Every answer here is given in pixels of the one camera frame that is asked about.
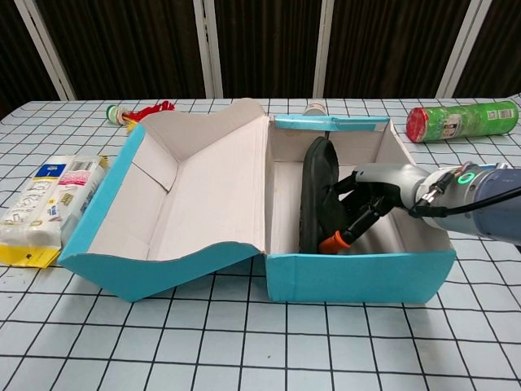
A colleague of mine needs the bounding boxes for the light blue checkered tablecloth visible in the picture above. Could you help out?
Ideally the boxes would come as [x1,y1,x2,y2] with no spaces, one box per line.
[0,96,521,391]

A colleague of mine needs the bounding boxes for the white tissue pack yellow base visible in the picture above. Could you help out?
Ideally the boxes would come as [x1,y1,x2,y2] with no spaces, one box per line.
[0,153,110,269]

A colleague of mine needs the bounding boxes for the red yellow feather shuttlecock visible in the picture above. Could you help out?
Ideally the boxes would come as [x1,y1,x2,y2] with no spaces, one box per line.
[106,100,176,132]

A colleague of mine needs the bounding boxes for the light blue cardboard shoe box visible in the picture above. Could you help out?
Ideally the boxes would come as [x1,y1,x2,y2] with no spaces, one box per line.
[57,97,456,305]

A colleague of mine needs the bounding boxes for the right robot hand orange fingertip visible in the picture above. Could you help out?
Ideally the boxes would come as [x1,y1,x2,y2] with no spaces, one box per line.
[319,162,429,254]

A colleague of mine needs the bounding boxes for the black rubber slipper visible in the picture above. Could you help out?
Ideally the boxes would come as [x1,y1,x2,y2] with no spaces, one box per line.
[299,137,352,254]

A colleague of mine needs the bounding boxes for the dark folding screen panels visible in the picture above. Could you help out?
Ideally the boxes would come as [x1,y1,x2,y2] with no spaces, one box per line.
[0,0,521,119]

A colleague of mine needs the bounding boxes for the green chips can red lid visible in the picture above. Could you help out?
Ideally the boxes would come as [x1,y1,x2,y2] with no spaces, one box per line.
[405,100,521,144]

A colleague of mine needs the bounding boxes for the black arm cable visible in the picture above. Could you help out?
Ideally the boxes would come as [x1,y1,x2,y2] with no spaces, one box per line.
[408,178,521,219]

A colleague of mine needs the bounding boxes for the small white green bottle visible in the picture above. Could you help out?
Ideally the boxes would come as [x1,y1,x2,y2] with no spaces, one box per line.
[304,99,327,117]

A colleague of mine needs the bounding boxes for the white screen frame post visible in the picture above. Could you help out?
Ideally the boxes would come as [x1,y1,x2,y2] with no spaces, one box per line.
[312,0,335,99]
[191,0,224,99]
[435,0,493,99]
[14,0,77,101]

